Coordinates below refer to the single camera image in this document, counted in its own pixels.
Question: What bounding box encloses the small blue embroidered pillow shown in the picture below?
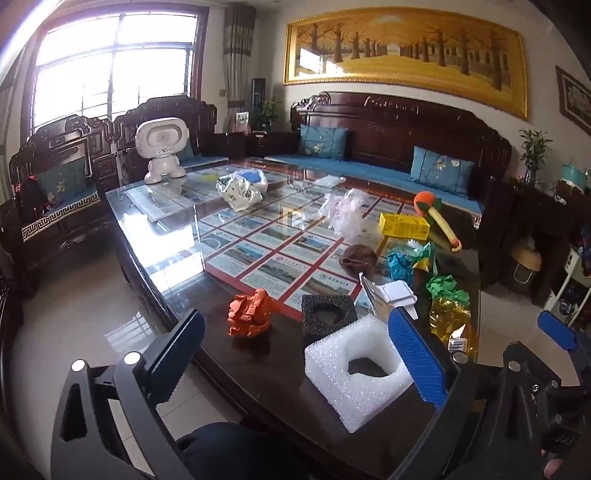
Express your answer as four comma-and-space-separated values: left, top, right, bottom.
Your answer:
297, 124, 349, 160

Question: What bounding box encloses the carved wooden sofa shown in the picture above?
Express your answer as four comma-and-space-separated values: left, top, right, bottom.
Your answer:
288, 91, 513, 289

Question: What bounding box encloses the white robot toy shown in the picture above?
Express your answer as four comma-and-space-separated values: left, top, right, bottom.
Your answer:
135, 119, 189, 184

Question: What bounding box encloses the brown round object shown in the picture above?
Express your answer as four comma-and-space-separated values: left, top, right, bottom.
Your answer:
338, 244, 377, 278

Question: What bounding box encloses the wooden coffee table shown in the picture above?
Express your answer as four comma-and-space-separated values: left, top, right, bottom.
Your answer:
105, 157, 483, 480

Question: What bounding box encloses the potted bamboo plant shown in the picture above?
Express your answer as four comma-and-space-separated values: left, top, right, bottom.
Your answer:
518, 128, 554, 186

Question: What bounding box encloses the orange crumpled paper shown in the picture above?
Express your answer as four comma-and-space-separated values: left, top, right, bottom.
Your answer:
227, 288, 277, 337

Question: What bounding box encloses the orange and yellow toy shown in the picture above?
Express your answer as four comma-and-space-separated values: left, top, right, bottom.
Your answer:
413, 191, 463, 253

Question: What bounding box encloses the green bin with yellow lid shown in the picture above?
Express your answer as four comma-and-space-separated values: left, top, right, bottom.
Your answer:
510, 242, 544, 283

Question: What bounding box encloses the dark cloth with red tassels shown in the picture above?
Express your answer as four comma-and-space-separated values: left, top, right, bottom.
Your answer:
16, 174, 58, 217

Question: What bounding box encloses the striped curtain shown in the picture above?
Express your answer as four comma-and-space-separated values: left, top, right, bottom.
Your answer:
222, 2, 257, 110

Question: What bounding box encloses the black foam block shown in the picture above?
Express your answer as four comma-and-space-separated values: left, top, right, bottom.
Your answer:
301, 294, 358, 337

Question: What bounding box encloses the blue and white packet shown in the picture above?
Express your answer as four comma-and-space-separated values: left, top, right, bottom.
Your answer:
240, 168, 270, 192

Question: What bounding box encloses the blue sofa seat cushion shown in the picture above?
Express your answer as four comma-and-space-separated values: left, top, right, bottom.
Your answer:
263, 154, 484, 216

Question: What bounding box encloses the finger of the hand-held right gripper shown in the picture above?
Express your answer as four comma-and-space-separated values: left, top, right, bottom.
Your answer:
537, 311, 591, 370

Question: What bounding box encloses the person's right hand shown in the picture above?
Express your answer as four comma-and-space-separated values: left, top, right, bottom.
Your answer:
544, 455, 572, 480

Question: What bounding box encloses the small potted plant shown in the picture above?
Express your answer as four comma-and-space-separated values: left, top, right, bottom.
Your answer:
257, 97, 281, 133

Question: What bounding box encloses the window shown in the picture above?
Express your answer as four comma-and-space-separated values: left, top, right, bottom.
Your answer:
28, 11, 207, 133

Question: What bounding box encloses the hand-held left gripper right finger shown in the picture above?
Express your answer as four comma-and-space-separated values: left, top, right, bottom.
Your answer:
383, 307, 543, 480

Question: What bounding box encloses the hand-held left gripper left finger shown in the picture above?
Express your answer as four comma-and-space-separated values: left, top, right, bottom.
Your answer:
52, 308, 206, 480

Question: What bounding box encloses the green and gold foil wrapper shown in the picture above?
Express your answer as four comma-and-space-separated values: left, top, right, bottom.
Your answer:
410, 241, 438, 274

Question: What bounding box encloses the carved wooden armchair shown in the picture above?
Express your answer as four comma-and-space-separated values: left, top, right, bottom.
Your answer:
0, 115, 118, 298
113, 97, 230, 172

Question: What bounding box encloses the teal container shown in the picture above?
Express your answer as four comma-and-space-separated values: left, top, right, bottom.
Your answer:
561, 159, 590, 191

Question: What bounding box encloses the clear plastic bag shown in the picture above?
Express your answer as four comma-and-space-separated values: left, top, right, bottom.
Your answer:
320, 188, 384, 244

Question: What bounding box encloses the white foam block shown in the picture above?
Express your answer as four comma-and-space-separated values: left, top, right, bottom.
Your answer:
304, 316, 416, 433

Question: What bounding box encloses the white plastic bag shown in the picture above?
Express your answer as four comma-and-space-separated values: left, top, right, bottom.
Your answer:
216, 172, 264, 212

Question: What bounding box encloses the large blue embroidered pillow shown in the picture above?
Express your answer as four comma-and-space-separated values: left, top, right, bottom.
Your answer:
409, 146, 476, 199

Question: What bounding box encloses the large gold framed painting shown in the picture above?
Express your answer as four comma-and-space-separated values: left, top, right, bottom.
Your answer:
283, 7, 530, 122

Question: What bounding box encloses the small dark framed picture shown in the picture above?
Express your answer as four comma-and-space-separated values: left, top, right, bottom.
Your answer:
555, 66, 591, 136

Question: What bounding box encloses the dark teal embroidered pillow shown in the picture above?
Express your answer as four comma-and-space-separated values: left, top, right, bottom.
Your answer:
34, 157, 88, 206

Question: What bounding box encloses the person's leg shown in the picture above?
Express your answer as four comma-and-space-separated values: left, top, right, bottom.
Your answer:
175, 422, 296, 480

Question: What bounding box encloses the colourful toy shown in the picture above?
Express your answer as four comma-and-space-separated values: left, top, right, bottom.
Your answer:
578, 231, 591, 278

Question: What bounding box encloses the printed sheet under glass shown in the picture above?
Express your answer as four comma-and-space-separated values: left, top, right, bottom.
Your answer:
124, 166, 416, 320

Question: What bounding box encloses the teal crumpled paper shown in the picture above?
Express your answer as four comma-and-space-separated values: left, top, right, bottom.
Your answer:
387, 250, 420, 283

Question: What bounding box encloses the wooden side cabinet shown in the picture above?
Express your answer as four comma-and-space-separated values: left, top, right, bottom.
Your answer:
508, 178, 591, 306

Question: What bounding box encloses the wooden corner table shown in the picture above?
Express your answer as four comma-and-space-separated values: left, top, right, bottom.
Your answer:
215, 131, 302, 161

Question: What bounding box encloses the patterned armchair seat cushion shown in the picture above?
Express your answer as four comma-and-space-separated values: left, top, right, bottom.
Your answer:
21, 191, 110, 243

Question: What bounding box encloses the dark standing air conditioner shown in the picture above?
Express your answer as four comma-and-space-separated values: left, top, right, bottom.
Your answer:
252, 78, 268, 133

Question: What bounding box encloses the green crumpled paper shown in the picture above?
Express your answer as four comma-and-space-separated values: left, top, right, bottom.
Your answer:
426, 275, 470, 304

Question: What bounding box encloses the yellow box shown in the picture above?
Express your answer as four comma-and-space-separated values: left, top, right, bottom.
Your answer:
379, 212, 431, 241

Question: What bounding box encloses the white storage rack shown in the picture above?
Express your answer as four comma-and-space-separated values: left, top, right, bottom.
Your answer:
545, 244, 591, 320

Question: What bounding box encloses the white folded paper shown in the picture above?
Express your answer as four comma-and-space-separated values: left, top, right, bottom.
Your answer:
359, 272, 419, 321

